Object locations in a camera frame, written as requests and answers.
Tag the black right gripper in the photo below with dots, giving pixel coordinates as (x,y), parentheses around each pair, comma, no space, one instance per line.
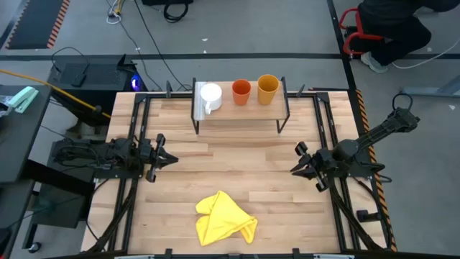
(323,163)

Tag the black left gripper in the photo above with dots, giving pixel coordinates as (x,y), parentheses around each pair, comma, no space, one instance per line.
(149,154)

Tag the white ceramic mug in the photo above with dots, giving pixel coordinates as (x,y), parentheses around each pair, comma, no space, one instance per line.
(211,94)

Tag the wooden shelf with black legs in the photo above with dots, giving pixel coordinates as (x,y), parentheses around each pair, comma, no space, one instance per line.
(248,111)

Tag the mustard yellow cup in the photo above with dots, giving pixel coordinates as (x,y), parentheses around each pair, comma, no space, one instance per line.
(267,88)

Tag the orange cup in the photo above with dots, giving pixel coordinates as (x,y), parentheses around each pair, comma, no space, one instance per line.
(241,91)

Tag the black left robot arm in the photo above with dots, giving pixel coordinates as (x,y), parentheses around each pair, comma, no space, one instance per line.
(108,153)

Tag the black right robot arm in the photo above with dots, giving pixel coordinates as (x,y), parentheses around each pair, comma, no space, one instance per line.
(373,135)

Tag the orange black hazard tape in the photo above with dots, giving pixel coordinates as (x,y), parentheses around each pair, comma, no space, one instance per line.
(373,201)

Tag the yellow cloth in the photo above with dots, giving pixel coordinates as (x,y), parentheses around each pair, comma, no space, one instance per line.
(223,219)

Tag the black computer tower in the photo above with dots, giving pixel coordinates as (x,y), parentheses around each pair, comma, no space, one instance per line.
(100,79)

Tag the black wheeled stand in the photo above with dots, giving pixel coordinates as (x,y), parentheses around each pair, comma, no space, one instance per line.
(61,201)

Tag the small black device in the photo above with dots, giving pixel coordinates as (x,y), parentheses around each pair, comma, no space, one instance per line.
(79,80)

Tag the red metal stool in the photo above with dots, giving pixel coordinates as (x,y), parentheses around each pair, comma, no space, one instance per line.
(350,36)

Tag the black side table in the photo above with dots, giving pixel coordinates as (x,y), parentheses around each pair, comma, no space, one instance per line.
(21,136)

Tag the grey metal beam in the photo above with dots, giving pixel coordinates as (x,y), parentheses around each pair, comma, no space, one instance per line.
(431,89)

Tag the mint green stapler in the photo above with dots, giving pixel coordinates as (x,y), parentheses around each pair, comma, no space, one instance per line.
(23,99)

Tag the person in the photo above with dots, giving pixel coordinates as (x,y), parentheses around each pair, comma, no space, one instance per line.
(395,25)

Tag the black hazard-striped floor mat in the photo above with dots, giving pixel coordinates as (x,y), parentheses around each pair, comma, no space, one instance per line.
(36,21)

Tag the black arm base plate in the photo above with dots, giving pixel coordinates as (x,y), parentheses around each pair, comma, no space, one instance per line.
(118,174)
(361,172)

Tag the black metal table frame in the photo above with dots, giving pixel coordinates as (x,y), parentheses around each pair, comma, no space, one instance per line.
(125,216)

